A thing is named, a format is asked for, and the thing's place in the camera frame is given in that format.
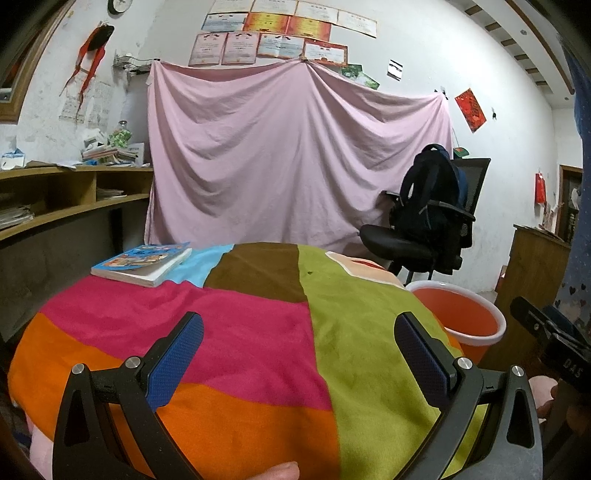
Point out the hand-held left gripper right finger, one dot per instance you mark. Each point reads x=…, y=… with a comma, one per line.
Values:
x=420, y=355

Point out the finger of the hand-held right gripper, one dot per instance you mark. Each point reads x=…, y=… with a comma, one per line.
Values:
x=533, y=321

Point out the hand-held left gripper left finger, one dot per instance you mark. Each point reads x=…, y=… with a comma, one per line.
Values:
x=178, y=357

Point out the orange bucket with white rim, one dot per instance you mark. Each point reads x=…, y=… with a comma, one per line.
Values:
x=461, y=314

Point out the person's right hand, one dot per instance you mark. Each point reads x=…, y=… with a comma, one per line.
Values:
x=542, y=392

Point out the red white cardboard box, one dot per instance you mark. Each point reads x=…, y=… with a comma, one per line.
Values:
x=503, y=279

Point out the wooden cabinet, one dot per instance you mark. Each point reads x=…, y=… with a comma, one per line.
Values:
x=531, y=267

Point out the blue printed curtain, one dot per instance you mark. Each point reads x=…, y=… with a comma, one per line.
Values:
x=579, y=258

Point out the colourful patchwork blanket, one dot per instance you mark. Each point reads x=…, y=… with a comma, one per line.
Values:
x=258, y=346

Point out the blue cover book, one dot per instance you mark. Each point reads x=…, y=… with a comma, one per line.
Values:
x=143, y=263

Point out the black office chair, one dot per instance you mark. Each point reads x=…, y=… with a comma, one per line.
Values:
x=397, y=240

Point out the wooden framed picture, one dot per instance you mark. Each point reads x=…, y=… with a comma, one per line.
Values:
x=570, y=198

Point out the red hanging ornament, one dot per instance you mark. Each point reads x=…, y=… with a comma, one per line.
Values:
x=540, y=187

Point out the dark blue backpack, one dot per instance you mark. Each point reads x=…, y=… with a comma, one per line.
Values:
x=415, y=207

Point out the pink cloth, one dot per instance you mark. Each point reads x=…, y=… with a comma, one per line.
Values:
x=41, y=454

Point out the papers in shelf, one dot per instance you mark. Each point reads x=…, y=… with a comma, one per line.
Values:
x=111, y=193

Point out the wooden desk shelf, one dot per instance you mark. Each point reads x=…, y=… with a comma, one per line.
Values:
x=69, y=184

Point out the stack of papers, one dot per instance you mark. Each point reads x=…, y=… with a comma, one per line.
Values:
x=14, y=217

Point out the stack of books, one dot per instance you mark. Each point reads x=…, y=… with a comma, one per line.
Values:
x=104, y=154

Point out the pink hanging sheet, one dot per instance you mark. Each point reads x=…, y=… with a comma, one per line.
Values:
x=277, y=161

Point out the glass jar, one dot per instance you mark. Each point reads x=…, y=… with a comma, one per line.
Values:
x=121, y=136

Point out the loose papers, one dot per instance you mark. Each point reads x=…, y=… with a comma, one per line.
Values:
x=46, y=164

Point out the blue white tissue box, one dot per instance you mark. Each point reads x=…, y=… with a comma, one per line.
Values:
x=11, y=159

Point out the green photo print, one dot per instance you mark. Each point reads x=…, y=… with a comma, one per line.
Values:
x=369, y=81
x=351, y=71

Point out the green red wall ornament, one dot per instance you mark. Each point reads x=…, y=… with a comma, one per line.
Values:
x=460, y=151

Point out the red paper wall decoration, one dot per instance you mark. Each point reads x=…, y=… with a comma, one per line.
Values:
x=471, y=110

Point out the paper wall calendar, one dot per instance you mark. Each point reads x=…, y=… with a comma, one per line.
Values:
x=99, y=104

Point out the black white wall sticker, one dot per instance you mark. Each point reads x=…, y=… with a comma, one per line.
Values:
x=395, y=69

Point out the wooden window frame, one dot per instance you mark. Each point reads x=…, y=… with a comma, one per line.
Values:
x=27, y=87

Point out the red tassel wall ornament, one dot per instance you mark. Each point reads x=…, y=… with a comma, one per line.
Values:
x=90, y=50

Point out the group of wall certificates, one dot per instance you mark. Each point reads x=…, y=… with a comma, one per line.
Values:
x=258, y=44

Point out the round wall clock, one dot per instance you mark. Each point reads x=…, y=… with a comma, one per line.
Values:
x=120, y=4

